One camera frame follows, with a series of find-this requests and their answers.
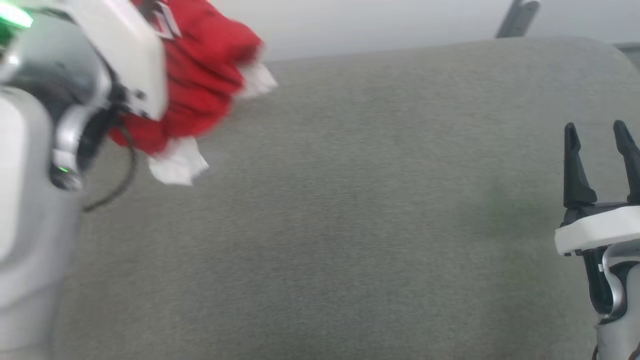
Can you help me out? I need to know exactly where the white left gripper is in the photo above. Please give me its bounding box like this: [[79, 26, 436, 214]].
[[65, 0, 169, 122]]

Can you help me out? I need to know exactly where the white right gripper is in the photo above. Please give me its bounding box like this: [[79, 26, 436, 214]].
[[554, 119, 640, 258]]

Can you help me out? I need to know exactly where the red and white jersey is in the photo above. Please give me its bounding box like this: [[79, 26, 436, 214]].
[[107, 0, 279, 187]]

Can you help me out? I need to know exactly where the grey fabric sofa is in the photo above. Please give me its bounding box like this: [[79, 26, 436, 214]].
[[50, 36, 640, 360]]

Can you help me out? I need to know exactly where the grey metal window frame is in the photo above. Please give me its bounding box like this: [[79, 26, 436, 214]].
[[495, 0, 542, 39]]

